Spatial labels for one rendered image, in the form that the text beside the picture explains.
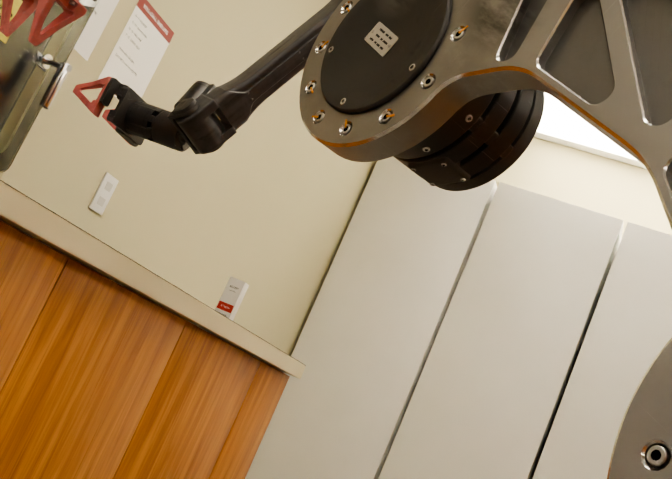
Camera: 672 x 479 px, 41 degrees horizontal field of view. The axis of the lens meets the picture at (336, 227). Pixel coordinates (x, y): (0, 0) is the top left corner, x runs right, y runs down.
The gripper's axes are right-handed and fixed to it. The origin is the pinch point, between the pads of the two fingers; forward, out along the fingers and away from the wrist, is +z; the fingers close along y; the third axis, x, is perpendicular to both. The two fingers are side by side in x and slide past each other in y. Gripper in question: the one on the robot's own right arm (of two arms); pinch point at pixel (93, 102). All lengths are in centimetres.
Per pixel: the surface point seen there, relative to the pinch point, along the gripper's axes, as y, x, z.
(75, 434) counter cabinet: -20, 53, -14
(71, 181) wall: -78, 3, 57
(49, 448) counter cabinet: -14, 56, -14
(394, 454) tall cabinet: -283, 36, -9
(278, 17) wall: -139, -87, 59
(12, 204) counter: 25.4, 23.4, -16.8
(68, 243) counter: 10.6, 24.3, -16.7
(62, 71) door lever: 1.5, -3.0, 7.7
